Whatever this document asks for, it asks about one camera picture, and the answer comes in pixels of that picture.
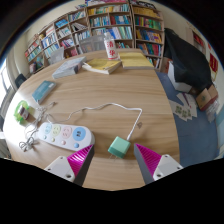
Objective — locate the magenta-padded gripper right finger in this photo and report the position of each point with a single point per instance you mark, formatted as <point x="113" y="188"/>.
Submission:
<point x="164" y="165"/>

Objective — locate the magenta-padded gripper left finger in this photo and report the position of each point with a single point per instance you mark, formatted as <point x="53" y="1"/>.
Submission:
<point x="61" y="166"/>

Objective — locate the green charger block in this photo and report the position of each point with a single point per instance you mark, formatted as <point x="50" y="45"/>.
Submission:
<point x="119" y="146"/>

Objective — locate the white power strip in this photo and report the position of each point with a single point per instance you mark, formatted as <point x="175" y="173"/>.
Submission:
<point x="66" y="135"/>

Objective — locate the papers on floor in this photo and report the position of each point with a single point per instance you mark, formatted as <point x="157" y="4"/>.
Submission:
<point x="182" y="108"/>

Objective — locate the small red-labelled jar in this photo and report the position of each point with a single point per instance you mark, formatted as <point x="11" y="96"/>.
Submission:
<point x="24" y="113"/>

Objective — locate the teal book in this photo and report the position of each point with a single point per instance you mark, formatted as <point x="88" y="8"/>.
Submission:
<point x="43" y="90"/>

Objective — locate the cardboard box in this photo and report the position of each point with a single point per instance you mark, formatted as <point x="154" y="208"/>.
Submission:
<point x="206" y="97"/>

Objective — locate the white box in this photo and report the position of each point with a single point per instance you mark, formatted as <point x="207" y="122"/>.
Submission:
<point x="175" y="81"/>

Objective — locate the dark chair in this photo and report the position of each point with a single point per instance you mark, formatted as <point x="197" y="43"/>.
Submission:
<point x="20" y="80"/>

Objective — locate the grey-blue book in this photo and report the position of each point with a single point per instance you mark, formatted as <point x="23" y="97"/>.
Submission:
<point x="68" y="67"/>

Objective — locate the black cloth cover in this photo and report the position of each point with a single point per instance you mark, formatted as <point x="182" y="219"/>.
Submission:
<point x="186" y="60"/>

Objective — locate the thick yellow book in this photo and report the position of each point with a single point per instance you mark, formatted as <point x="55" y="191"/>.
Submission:
<point x="135" y="60"/>

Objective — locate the small grey chair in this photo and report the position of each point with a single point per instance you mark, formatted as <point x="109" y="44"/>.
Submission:
<point x="57" y="55"/>

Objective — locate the red hanging banner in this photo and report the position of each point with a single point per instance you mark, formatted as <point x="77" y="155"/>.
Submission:
<point x="213" y="62"/>

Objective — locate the wide grey chair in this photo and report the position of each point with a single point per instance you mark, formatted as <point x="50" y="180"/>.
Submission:
<point x="91" y="44"/>

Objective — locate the red-labelled plastic bottle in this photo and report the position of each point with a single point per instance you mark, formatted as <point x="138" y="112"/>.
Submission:
<point x="111" y="50"/>

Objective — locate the wooden bookshelf unit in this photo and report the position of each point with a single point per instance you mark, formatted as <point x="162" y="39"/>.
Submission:
<point x="116" y="20"/>

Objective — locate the small wooden wall shelf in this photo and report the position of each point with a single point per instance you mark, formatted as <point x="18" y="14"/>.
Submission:
<point x="198" y="38"/>

